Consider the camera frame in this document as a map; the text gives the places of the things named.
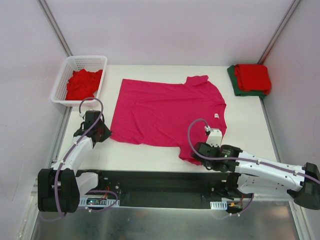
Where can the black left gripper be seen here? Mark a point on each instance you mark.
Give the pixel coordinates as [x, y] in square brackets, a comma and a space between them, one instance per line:
[101, 132]

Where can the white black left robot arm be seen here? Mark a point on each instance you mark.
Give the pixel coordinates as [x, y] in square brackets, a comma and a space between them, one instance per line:
[58, 188]

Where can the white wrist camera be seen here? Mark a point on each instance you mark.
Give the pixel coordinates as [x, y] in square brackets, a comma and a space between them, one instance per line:
[88, 112]
[214, 137]

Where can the pink t shirt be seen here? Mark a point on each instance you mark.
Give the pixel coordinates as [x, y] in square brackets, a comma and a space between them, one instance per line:
[159, 114]

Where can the folded red t shirt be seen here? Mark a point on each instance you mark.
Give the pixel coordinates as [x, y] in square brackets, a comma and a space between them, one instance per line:
[253, 77]

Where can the crumpled red t shirt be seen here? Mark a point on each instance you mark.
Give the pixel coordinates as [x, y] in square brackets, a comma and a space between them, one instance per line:
[83, 84]

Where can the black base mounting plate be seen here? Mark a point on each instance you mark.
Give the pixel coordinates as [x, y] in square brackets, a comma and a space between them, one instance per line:
[178, 190]

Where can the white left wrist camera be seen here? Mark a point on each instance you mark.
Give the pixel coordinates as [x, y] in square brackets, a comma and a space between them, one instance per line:
[88, 112]

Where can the white plastic laundry basket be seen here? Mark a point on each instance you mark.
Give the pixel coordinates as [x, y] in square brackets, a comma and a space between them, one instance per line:
[90, 63]

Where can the folded green t shirt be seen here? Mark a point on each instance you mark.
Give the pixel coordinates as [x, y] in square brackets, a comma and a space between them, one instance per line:
[237, 91]

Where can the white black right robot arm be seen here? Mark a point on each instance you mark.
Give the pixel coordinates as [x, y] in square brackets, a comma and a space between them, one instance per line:
[249, 174]

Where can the right white slotted cable duct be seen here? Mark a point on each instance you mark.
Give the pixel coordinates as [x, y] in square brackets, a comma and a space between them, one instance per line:
[219, 205]

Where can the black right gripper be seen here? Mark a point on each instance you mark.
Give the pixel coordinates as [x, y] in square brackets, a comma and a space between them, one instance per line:
[201, 153]

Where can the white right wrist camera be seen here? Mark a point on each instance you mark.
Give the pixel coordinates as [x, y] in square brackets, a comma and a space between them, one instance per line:
[214, 137]

